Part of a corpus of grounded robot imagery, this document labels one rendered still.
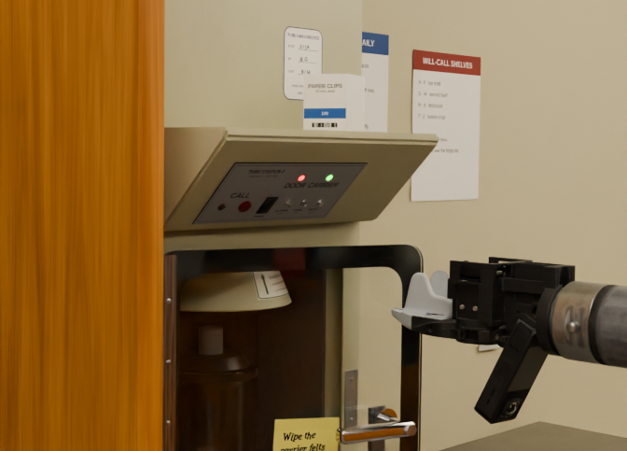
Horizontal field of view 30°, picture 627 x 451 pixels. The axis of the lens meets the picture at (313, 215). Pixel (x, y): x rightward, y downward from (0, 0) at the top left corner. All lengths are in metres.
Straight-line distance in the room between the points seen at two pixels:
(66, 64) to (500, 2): 1.39
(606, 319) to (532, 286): 0.09
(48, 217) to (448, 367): 1.27
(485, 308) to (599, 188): 1.57
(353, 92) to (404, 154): 0.09
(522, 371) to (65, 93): 0.51
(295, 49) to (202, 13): 0.14
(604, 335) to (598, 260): 1.63
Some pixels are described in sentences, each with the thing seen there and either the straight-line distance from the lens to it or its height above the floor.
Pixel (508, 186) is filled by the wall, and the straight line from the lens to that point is 2.40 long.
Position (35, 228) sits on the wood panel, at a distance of 1.16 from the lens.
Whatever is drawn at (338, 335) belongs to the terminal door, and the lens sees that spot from 1.24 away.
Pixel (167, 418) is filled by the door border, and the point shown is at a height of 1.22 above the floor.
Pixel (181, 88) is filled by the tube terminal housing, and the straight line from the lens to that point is 1.18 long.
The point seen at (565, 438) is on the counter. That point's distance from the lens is 2.37.
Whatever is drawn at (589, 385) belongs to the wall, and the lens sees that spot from 2.73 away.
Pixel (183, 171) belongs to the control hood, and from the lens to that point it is 1.11.
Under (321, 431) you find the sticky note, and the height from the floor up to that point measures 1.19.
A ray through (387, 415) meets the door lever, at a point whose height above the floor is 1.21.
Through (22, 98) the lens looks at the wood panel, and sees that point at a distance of 1.18.
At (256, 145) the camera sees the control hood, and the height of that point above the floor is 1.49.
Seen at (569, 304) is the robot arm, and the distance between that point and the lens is 1.11.
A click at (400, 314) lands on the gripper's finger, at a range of 1.24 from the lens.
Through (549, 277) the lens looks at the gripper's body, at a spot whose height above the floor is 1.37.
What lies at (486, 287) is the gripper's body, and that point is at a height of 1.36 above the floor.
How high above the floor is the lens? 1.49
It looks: 3 degrees down
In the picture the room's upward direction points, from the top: 1 degrees clockwise
